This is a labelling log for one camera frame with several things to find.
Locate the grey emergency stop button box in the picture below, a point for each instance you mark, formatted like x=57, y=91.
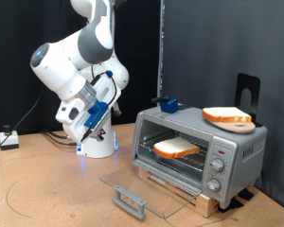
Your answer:
x=9, y=138

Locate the small round wooden board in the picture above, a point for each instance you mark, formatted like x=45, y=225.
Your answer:
x=243, y=127

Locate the black backdrop curtain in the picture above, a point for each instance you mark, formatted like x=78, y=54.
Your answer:
x=15, y=31

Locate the black foam pad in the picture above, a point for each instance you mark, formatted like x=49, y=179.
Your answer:
x=230, y=205
x=246, y=194

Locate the wooden slatted crate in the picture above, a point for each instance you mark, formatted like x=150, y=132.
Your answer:
x=208, y=205

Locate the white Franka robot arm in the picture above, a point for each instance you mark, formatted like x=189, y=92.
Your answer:
x=53, y=69

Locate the silver oven knob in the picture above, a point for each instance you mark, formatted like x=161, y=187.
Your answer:
x=213, y=184
x=217, y=164

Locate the black metal bookend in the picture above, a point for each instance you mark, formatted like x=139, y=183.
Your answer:
x=247, y=82

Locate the vertical aluminium pole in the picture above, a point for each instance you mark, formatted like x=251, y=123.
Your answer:
x=161, y=47

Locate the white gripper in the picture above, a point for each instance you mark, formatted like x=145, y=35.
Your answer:
x=106, y=89

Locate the silver toaster oven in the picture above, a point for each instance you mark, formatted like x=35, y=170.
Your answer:
x=243, y=151

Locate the white bread slice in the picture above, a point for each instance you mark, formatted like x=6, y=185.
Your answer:
x=175, y=146
x=225, y=114

